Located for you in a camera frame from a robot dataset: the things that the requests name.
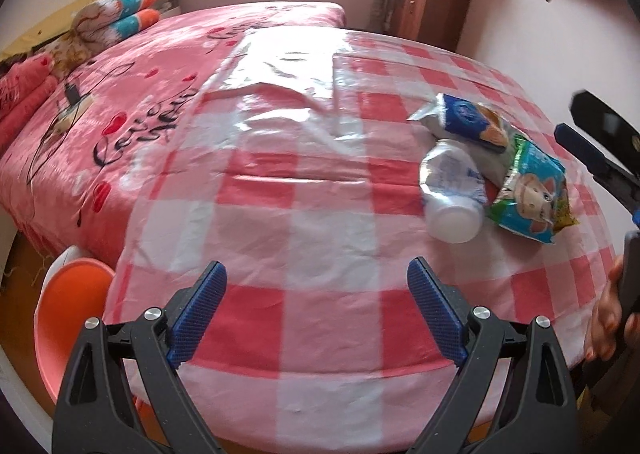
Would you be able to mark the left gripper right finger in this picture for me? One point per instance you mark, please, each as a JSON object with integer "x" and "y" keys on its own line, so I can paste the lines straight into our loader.
{"x": 536, "y": 412}

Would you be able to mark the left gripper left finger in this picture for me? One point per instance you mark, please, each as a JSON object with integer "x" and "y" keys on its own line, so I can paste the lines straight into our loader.
{"x": 95, "y": 410}

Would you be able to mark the person right hand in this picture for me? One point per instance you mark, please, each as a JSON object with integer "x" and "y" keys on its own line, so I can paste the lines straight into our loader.
{"x": 600, "y": 341}

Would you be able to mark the green blue cartoon wipes pack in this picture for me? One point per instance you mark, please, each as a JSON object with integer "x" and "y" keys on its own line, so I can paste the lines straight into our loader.
{"x": 528, "y": 200}

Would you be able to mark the crushed white plastic bottle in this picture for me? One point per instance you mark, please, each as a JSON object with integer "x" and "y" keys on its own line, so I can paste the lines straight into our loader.
{"x": 453, "y": 193}

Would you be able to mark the blue white snack bag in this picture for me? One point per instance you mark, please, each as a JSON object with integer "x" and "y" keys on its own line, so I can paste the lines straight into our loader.
{"x": 451, "y": 117}

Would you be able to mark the brown wooden cabinet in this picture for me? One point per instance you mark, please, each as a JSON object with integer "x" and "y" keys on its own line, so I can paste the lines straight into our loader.
{"x": 437, "y": 23}

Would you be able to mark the pink love you bed cover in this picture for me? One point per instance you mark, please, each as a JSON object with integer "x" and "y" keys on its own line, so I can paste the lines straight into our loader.
{"x": 79, "y": 188}

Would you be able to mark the white power strip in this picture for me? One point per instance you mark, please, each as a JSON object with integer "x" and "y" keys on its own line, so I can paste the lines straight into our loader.
{"x": 68, "y": 117}

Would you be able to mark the red white checkered plastic sheet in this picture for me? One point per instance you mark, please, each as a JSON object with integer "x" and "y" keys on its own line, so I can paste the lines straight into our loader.
{"x": 296, "y": 167}

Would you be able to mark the black charger plug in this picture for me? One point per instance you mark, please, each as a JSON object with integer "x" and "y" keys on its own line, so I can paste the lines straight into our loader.
{"x": 72, "y": 94}

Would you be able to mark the folded pink love you blanket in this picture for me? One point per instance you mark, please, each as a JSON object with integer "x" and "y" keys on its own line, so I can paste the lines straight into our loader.
{"x": 23, "y": 90}

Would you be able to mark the floral yellow pillow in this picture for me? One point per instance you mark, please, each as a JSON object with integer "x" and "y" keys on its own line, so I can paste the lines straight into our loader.
{"x": 68, "y": 51}

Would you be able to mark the yellow headboard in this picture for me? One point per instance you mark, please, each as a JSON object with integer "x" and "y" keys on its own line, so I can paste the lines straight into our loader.
{"x": 45, "y": 30}

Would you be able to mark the rolled floral orange teal quilt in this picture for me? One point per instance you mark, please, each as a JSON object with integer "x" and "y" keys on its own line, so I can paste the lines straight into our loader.
{"x": 105, "y": 23}

